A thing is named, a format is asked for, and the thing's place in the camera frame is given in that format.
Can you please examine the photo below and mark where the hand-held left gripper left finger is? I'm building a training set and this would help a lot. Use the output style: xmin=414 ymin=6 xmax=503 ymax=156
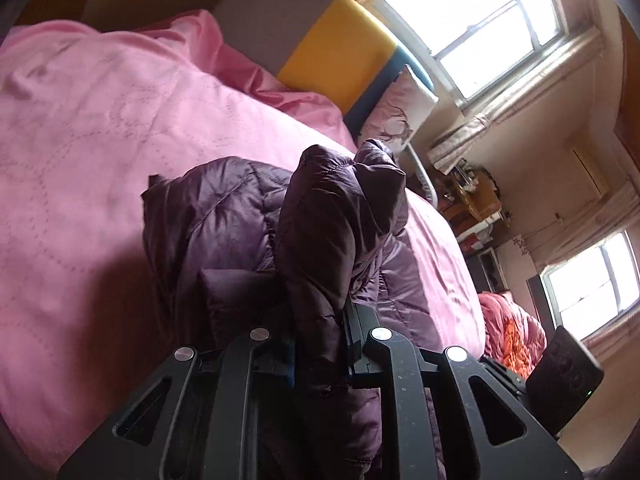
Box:
xmin=57 ymin=327 xmax=296 ymax=480

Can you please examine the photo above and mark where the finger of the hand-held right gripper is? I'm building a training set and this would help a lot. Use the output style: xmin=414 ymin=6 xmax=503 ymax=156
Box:
xmin=481 ymin=356 xmax=529 ymax=397

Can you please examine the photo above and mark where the large bright window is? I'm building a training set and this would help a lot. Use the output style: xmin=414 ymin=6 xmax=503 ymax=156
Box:
xmin=382 ymin=0 xmax=576 ymax=101

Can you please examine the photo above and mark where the metal bed rail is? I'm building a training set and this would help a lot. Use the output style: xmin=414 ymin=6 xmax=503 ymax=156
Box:
xmin=406 ymin=142 xmax=441 ymax=209

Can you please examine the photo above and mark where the pink deer print pillow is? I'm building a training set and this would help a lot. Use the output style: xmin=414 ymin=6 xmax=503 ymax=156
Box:
xmin=357 ymin=65 xmax=440 ymax=158

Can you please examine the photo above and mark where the grey yellow blue headboard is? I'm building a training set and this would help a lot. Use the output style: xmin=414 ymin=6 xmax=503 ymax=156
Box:
xmin=212 ymin=0 xmax=433 ymax=133

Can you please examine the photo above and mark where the pink quilted blanket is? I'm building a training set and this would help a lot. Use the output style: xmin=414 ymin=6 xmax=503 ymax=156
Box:
xmin=0 ymin=9 xmax=486 ymax=476

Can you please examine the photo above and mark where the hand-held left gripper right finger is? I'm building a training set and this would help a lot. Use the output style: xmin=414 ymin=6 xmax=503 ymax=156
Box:
xmin=345 ymin=306 xmax=583 ymax=480

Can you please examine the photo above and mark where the cluttered wooden desk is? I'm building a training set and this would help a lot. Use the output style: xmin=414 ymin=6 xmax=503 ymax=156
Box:
xmin=442 ymin=159 xmax=506 ymax=256

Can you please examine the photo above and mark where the small bright window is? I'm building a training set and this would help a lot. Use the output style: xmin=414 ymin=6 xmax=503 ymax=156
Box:
xmin=542 ymin=232 xmax=640 ymax=342

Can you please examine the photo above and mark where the red orange quilt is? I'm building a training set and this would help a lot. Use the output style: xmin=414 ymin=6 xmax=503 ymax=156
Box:
xmin=477 ymin=290 xmax=548 ymax=380

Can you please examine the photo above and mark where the purple quilted down jacket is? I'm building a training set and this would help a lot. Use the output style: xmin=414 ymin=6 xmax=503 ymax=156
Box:
xmin=141 ymin=139 xmax=443 ymax=480

